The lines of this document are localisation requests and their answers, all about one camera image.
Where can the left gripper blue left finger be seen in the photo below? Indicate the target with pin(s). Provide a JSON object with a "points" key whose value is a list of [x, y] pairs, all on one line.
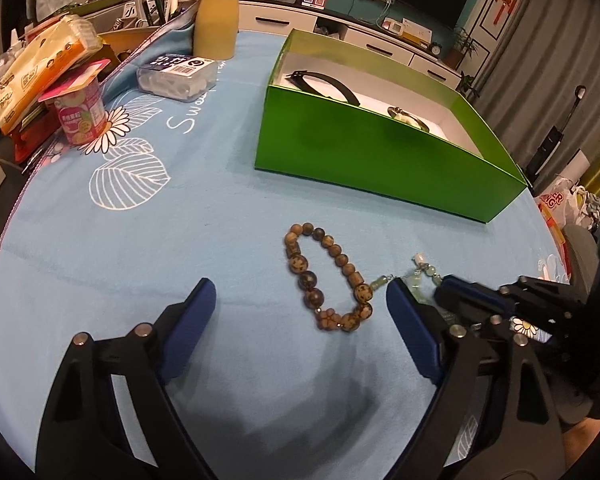
{"points": [[181, 327]]}

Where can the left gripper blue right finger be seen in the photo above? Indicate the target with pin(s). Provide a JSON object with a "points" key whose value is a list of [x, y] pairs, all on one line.
{"points": [[419, 327]]}

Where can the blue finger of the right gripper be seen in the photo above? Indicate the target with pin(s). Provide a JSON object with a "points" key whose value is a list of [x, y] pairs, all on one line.
{"points": [[452, 292]]}

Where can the blue floral tablecloth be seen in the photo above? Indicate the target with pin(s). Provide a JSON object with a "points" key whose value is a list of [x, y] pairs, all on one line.
{"points": [[266, 394]]}

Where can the red yellow shopping bag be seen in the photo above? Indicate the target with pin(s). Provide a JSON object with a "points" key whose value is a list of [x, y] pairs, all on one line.
{"points": [[560, 203]]}

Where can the pale jade bangle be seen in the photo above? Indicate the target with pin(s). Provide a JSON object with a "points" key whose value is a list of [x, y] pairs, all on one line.
{"points": [[401, 115]]}

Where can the green cardboard box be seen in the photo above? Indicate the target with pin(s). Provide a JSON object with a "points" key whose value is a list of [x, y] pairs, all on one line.
{"points": [[325, 118]]}

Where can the pink yogurt cup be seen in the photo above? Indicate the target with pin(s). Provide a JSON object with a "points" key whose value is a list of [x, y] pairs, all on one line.
{"points": [[77, 99]]}

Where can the potted plant by cabinet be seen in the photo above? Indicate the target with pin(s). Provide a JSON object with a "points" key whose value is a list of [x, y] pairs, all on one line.
{"points": [[463, 46]]}

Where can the clear box with barcode label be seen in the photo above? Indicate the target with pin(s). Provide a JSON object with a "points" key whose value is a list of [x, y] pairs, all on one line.
{"points": [[177, 76]]}

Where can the orange tissue pack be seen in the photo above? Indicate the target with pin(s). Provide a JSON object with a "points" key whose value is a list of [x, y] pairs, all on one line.
{"points": [[45, 59]]}

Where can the yellow jar with brown lid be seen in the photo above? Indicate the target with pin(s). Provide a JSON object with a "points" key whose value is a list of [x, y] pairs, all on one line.
{"points": [[216, 29]]}

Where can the white tv cabinet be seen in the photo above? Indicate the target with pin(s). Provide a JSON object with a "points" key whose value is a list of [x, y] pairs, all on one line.
{"points": [[279, 20]]}

